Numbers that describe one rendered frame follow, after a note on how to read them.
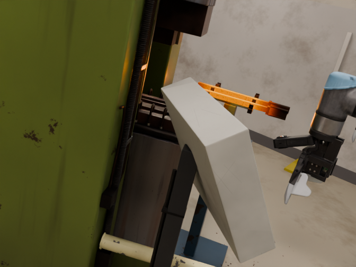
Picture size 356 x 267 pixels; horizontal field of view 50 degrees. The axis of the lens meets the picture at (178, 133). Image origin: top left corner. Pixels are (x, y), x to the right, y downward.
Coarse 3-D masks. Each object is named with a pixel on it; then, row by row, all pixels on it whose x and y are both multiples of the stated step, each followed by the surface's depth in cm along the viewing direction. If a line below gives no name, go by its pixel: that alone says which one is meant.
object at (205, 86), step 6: (204, 84) 191; (216, 90) 190; (222, 90) 189; (228, 90) 190; (234, 96) 188; (240, 96) 187; (246, 96) 186; (258, 102) 185; (264, 102) 184; (270, 102) 182; (282, 108) 183; (288, 108) 181
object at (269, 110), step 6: (216, 96) 178; (222, 96) 177; (228, 96) 177; (234, 102) 176; (240, 102) 175; (246, 102) 175; (252, 102) 176; (258, 108) 174; (264, 108) 173; (270, 108) 173; (276, 108) 172; (270, 114) 174; (276, 114) 173; (282, 114) 172
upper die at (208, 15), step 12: (168, 0) 118; (180, 0) 117; (168, 12) 119; (180, 12) 118; (192, 12) 118; (204, 12) 117; (156, 24) 121; (168, 24) 120; (180, 24) 119; (192, 24) 119; (204, 24) 121
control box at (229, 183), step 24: (168, 96) 86; (192, 96) 82; (192, 120) 72; (216, 120) 69; (192, 144) 75; (216, 144) 63; (240, 144) 64; (216, 168) 65; (240, 168) 66; (216, 192) 69; (240, 192) 68; (216, 216) 82; (240, 216) 70; (264, 216) 72; (240, 240) 72; (264, 240) 74
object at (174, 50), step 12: (156, 48) 158; (168, 48) 157; (156, 60) 160; (168, 60) 159; (156, 72) 161; (168, 72) 167; (144, 84) 164; (156, 84) 163; (168, 84) 176; (156, 96) 164
